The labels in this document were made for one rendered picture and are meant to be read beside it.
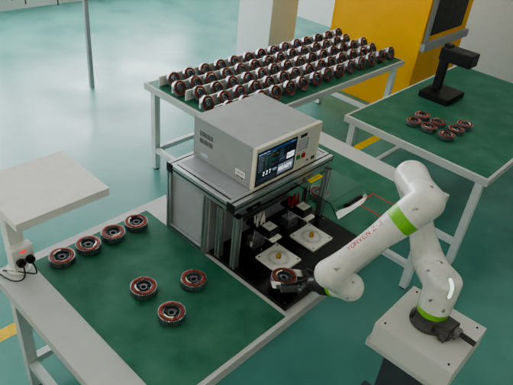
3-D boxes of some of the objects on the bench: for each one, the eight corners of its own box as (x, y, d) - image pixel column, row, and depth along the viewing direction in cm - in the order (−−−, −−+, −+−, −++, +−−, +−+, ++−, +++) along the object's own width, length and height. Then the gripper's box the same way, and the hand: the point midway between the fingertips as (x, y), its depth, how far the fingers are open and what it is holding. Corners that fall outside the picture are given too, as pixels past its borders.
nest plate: (332, 239, 260) (332, 237, 259) (313, 252, 250) (314, 250, 250) (308, 224, 268) (308, 222, 267) (289, 237, 258) (289, 234, 258)
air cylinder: (264, 243, 253) (266, 234, 250) (253, 250, 248) (255, 241, 245) (256, 237, 255) (258, 228, 252) (246, 244, 251) (246, 235, 247)
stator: (164, 303, 218) (164, 296, 216) (189, 310, 216) (190, 304, 214) (153, 323, 209) (152, 316, 207) (179, 331, 207) (179, 324, 205)
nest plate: (301, 260, 245) (301, 259, 244) (279, 275, 235) (279, 273, 234) (276, 244, 253) (277, 242, 252) (255, 258, 243) (255, 256, 242)
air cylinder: (297, 223, 268) (298, 215, 265) (287, 229, 263) (288, 220, 260) (289, 218, 271) (291, 210, 268) (279, 224, 266) (281, 215, 263)
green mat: (285, 316, 218) (285, 316, 218) (167, 406, 180) (167, 406, 180) (146, 210, 268) (146, 210, 268) (30, 263, 230) (30, 262, 230)
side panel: (209, 251, 247) (212, 195, 229) (204, 254, 245) (207, 197, 227) (171, 223, 262) (171, 167, 244) (166, 225, 260) (166, 169, 242)
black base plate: (369, 247, 261) (371, 244, 260) (285, 311, 221) (285, 307, 220) (297, 203, 286) (298, 199, 285) (208, 253, 246) (209, 250, 245)
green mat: (434, 202, 300) (434, 202, 300) (375, 247, 262) (375, 247, 261) (306, 137, 350) (306, 137, 350) (241, 166, 312) (241, 166, 311)
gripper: (335, 261, 217) (296, 258, 234) (299, 288, 202) (259, 283, 219) (340, 278, 219) (301, 273, 235) (304, 305, 204) (265, 299, 221)
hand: (284, 278), depth 226 cm, fingers closed on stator, 11 cm apart
